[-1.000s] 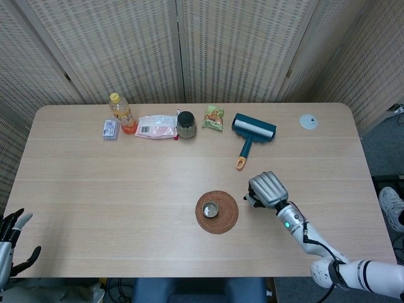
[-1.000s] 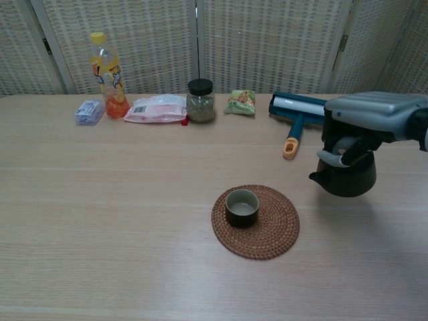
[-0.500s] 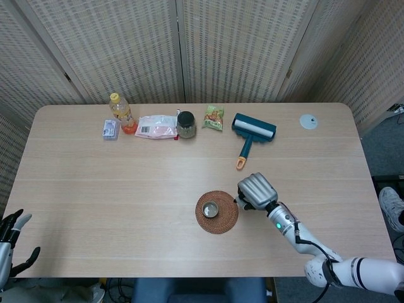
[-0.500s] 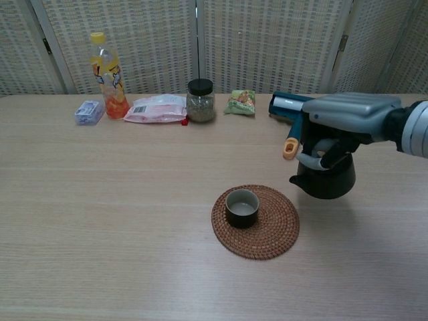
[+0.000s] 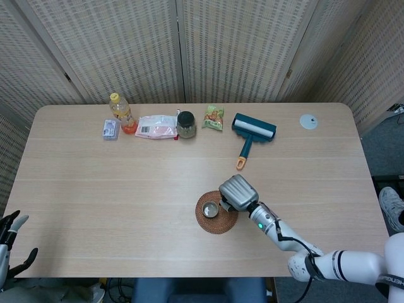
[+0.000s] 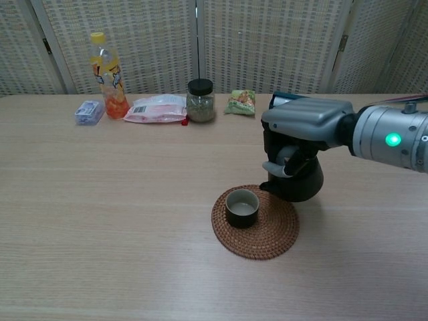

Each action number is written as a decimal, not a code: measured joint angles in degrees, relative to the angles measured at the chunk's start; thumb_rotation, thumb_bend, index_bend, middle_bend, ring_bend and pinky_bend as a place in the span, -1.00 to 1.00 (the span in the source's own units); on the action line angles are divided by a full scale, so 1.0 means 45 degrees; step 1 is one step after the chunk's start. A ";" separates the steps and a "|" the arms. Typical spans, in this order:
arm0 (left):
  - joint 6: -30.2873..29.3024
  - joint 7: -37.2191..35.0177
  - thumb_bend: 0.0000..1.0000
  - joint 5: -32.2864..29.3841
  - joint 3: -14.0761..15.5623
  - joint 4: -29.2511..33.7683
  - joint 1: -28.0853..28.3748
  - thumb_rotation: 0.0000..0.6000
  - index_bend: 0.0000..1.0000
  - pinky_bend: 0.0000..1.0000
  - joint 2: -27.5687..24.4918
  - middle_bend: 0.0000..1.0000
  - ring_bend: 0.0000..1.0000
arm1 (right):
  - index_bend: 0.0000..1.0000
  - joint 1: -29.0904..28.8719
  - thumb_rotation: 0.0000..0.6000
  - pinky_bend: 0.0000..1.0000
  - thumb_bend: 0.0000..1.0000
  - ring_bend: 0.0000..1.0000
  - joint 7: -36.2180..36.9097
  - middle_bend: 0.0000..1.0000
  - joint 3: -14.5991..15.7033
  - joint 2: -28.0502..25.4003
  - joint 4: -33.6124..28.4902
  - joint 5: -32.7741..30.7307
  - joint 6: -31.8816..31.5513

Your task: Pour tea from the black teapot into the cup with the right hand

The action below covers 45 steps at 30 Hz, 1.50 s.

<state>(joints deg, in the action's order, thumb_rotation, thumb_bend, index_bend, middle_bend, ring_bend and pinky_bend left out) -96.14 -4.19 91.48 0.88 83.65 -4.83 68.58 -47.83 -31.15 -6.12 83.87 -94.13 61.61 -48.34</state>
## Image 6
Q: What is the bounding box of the black teapot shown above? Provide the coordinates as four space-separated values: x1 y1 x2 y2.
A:
259 155 324 203

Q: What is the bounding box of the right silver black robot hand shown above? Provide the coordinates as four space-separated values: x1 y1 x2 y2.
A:
260 96 357 177

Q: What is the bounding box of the green snack packet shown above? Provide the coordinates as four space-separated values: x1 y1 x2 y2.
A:
223 89 257 118

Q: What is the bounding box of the round woven rattan coaster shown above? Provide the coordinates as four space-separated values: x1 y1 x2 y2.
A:
211 183 300 261

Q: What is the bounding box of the woven folding screen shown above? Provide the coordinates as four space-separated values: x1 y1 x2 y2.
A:
0 0 428 98

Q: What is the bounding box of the dark ceramic teacup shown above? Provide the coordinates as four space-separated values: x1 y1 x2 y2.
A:
224 189 260 230

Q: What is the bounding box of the glass jar with black lid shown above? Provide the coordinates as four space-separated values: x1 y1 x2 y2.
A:
186 78 217 124

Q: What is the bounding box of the pink snack bag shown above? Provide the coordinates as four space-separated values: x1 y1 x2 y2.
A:
122 94 188 124

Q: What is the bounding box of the small blue tissue pack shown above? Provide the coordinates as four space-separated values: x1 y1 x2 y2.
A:
74 100 104 126

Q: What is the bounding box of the teal lint roller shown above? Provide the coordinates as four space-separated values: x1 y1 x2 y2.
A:
269 92 310 110

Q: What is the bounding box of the orange drink bottle yellow cap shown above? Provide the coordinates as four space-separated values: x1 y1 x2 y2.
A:
89 31 131 120

